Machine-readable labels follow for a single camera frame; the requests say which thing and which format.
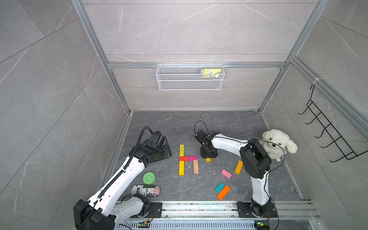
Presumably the magenta block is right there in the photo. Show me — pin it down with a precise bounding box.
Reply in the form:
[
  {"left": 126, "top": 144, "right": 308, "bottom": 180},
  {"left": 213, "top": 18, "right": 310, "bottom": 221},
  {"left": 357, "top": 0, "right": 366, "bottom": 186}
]
[{"left": 188, "top": 156, "right": 198, "bottom": 161}]

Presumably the tan wooden block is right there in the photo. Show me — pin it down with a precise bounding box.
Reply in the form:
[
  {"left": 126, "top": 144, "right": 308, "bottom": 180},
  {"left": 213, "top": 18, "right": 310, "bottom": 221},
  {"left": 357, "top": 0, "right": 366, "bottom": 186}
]
[{"left": 193, "top": 160, "right": 199, "bottom": 174}]

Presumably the red block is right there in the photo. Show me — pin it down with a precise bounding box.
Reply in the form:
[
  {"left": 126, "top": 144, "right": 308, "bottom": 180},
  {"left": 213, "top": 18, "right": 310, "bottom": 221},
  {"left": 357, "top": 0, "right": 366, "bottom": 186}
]
[{"left": 179, "top": 156, "right": 189, "bottom": 162}]

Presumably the pink block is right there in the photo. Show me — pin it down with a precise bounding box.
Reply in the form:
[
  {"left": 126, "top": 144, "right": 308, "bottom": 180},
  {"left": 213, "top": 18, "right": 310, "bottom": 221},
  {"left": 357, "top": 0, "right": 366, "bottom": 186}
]
[{"left": 221, "top": 169, "right": 232, "bottom": 179}]

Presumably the orange-yellow block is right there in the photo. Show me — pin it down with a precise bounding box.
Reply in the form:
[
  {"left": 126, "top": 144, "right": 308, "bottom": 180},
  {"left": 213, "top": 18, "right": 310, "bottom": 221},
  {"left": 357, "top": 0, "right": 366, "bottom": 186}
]
[{"left": 234, "top": 161, "right": 243, "bottom": 175}]

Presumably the teal block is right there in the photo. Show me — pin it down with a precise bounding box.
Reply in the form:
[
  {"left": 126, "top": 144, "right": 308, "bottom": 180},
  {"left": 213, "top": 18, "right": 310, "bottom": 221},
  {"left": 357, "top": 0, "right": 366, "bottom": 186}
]
[{"left": 215, "top": 182, "right": 225, "bottom": 193}]

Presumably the orange block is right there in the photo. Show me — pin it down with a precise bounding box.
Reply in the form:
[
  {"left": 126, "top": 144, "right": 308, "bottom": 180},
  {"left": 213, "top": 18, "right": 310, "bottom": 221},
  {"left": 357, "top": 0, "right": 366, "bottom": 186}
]
[{"left": 217, "top": 186, "right": 231, "bottom": 200}]

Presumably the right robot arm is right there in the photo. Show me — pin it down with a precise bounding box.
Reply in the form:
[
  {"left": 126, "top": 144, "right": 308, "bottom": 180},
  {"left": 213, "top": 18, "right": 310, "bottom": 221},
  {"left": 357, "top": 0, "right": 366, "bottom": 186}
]
[{"left": 195, "top": 130, "right": 278, "bottom": 218}]

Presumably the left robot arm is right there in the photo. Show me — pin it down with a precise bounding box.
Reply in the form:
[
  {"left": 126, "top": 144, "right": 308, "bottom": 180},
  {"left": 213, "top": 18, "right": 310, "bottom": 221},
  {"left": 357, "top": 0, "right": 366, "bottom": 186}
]
[{"left": 73, "top": 126, "right": 172, "bottom": 230}]

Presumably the green lid jar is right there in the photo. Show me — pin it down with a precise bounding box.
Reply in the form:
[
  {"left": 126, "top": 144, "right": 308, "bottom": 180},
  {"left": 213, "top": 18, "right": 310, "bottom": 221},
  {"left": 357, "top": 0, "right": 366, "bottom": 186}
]
[{"left": 143, "top": 172, "right": 156, "bottom": 185}]

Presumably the printed can lying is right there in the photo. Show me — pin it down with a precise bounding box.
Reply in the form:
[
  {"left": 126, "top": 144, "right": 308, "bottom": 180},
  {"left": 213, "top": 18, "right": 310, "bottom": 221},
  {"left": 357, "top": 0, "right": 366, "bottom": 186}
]
[{"left": 131, "top": 185, "right": 161, "bottom": 198}]

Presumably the white plush dog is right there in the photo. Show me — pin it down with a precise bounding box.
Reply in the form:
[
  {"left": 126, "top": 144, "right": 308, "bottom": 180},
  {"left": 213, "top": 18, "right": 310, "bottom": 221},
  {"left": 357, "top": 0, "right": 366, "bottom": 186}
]
[{"left": 261, "top": 129, "right": 298, "bottom": 162}]

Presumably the yellow item in basket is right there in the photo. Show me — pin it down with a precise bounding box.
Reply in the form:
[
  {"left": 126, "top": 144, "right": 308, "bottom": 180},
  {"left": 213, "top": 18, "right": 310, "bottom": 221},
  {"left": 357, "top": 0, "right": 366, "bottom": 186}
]
[{"left": 200, "top": 68, "right": 222, "bottom": 78}]

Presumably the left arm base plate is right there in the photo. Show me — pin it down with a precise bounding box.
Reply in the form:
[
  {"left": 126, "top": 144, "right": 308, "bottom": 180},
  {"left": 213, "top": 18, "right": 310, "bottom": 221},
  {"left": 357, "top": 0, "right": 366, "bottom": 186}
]
[{"left": 143, "top": 202, "right": 163, "bottom": 219}]

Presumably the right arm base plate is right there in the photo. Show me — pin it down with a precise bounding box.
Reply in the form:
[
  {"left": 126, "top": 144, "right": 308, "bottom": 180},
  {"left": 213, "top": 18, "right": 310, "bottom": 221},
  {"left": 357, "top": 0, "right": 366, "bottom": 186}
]
[{"left": 236, "top": 200, "right": 278, "bottom": 218}]

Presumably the white wire basket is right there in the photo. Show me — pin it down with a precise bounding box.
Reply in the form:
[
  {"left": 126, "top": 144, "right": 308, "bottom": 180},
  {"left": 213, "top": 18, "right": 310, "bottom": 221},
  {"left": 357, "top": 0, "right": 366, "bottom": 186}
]
[{"left": 155, "top": 64, "right": 225, "bottom": 91}]

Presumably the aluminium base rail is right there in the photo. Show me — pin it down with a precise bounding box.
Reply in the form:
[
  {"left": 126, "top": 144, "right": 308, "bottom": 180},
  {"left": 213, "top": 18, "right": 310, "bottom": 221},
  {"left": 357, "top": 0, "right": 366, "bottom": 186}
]
[{"left": 113, "top": 201, "right": 324, "bottom": 230}]

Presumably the black wall hook rack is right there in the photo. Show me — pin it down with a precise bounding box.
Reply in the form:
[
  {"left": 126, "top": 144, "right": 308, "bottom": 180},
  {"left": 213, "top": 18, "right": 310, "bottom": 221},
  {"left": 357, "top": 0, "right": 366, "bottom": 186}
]
[{"left": 298, "top": 84, "right": 368, "bottom": 163}]

